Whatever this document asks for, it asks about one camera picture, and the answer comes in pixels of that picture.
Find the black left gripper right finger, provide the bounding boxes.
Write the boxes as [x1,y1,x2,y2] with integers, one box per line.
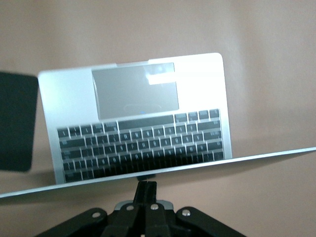
[142,181,245,237]

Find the black mouse pad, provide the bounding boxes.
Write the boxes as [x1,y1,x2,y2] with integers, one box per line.
[0,71,38,173]

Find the silver laptop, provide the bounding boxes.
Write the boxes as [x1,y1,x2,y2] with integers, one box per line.
[0,52,316,199]

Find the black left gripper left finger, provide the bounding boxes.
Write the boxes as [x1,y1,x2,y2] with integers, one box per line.
[34,181,148,237]

